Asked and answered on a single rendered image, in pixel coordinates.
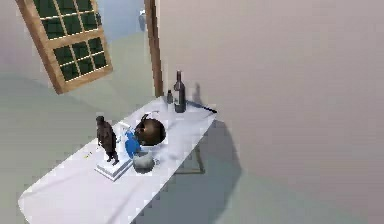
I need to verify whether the dark glass wine bottle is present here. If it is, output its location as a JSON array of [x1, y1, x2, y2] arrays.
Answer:
[[173, 69, 188, 114]]

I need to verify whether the blue spray bottle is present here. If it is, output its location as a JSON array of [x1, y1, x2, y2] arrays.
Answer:
[[124, 129, 142, 159]]

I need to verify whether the grey round bowl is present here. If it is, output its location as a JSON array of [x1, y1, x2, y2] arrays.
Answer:
[[132, 151, 158, 174]]

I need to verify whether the dark brown figure statue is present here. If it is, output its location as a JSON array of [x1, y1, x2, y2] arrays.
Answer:
[[93, 115, 134, 182]]

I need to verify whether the white table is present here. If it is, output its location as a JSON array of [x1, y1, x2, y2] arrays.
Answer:
[[17, 96, 218, 224]]

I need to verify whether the wooden framed window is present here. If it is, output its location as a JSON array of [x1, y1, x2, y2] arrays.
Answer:
[[15, 0, 114, 95]]

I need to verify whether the brown wooden door frame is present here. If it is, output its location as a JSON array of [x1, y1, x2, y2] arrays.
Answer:
[[143, 0, 165, 98]]

